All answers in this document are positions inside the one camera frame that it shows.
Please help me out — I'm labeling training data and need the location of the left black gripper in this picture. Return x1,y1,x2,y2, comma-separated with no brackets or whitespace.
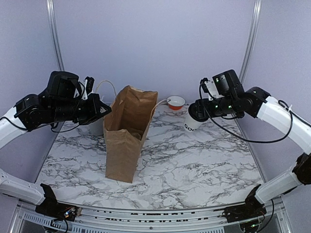
50,92,112,125

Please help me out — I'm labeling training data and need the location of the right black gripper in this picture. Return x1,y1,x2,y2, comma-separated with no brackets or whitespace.
192,95,238,119

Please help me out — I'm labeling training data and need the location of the black plastic cup lid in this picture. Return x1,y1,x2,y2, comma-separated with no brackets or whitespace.
188,103,208,122

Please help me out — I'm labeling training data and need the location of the brown paper bag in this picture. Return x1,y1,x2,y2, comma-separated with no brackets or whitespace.
103,85,158,183

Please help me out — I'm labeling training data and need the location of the white paper cup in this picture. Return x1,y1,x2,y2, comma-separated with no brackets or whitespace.
184,114,203,132

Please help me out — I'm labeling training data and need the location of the brown cardboard cup carrier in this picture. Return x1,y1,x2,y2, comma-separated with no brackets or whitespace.
131,132,143,141

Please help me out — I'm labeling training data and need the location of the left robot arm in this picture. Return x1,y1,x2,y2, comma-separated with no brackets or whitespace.
0,71,112,222

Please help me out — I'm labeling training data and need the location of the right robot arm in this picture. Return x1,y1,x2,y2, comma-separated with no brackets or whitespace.
184,69,311,222

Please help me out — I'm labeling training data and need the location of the white cylindrical straw holder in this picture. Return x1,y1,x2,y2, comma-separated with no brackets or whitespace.
89,119,104,136

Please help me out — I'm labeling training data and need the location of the orange and white bowl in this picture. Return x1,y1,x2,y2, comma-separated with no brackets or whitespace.
166,96,185,111

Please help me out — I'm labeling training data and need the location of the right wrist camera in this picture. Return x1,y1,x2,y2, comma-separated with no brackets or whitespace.
200,78,219,101

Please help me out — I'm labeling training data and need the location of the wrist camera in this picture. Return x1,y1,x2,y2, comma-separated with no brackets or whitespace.
82,77,94,100
200,78,219,101

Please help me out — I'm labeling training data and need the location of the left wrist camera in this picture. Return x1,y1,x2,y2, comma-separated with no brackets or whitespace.
82,77,94,100

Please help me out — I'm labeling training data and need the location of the right aluminium frame post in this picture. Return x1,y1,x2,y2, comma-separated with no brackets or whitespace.
240,0,262,83

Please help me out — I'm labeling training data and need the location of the aluminium frame post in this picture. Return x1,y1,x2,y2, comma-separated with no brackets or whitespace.
46,0,65,71
240,0,262,83

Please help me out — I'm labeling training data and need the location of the left aluminium frame post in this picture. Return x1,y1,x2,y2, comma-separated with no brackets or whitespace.
46,0,65,71

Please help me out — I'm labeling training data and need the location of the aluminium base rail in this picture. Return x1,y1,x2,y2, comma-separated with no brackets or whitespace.
9,198,292,233

